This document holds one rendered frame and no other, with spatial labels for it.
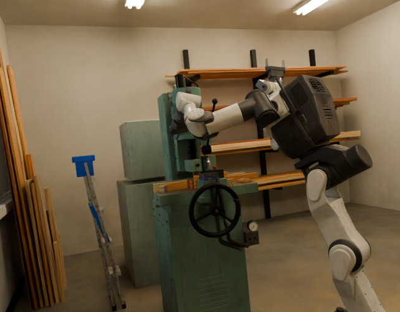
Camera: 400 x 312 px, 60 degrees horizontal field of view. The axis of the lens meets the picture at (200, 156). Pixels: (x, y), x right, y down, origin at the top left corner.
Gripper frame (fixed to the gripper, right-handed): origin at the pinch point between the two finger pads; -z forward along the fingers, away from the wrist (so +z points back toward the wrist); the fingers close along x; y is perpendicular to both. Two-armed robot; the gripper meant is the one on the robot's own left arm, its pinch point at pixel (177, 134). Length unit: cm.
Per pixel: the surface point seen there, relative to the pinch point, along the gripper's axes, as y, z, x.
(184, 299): -60, -69, -16
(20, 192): 86, -112, -59
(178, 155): 7.0, -25.7, 13.7
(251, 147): 71, -126, 202
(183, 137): 4.4, -7.9, 10.2
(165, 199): -19.0, -28.0, -13.1
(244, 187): -36, -20, 31
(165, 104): 37.0, -8.2, 18.6
